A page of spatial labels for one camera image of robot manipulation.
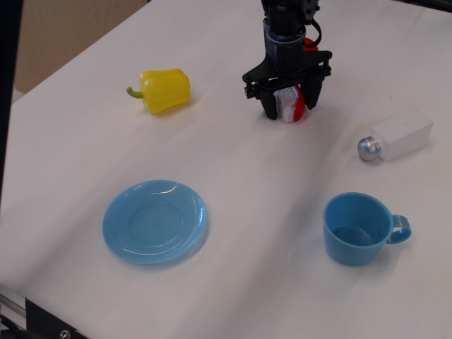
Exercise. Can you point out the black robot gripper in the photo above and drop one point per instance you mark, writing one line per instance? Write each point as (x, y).
(286, 64)

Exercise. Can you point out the red and white toy sushi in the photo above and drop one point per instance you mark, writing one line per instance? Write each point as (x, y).
(290, 104)

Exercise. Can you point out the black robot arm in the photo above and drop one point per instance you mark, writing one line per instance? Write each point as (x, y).
(288, 20)

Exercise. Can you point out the blue plastic plate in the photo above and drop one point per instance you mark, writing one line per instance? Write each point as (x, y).
(154, 222)

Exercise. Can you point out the red plastic ball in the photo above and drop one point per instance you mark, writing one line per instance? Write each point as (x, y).
(310, 45)

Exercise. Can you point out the white salt shaker silver cap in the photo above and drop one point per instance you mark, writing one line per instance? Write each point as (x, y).
(404, 132)

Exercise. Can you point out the yellow toy bell pepper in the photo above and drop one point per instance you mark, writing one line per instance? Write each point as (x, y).
(162, 90)

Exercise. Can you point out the blue plastic cup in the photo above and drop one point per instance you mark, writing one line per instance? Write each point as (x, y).
(356, 227)

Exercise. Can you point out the black corner bracket with screw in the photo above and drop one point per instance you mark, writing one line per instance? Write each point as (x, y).
(41, 322)

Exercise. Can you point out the aluminium table frame rail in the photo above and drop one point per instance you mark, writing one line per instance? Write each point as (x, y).
(13, 307)

